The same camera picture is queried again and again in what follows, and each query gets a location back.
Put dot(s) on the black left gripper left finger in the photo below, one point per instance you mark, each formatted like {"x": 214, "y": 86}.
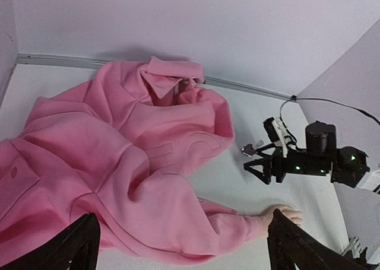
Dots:
{"x": 75, "y": 247}

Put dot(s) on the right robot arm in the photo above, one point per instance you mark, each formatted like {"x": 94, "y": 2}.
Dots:
{"x": 349, "y": 166}

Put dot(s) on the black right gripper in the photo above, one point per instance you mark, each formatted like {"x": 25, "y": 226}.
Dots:
{"x": 315, "y": 159}

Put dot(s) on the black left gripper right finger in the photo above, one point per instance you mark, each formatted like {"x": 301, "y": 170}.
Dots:
{"x": 292, "y": 248}

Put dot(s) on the purple nail polish bottle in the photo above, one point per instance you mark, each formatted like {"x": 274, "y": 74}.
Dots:
{"x": 250, "y": 149}

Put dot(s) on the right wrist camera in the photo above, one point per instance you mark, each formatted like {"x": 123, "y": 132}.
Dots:
{"x": 279, "y": 134}

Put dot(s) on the aluminium table edge rail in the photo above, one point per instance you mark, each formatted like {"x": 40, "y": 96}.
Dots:
{"x": 155, "y": 66}

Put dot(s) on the pink sweatshirt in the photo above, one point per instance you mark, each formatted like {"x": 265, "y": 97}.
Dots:
{"x": 121, "y": 146}

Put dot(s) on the mannequin hand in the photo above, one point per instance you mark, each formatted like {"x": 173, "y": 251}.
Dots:
{"x": 267, "y": 216}

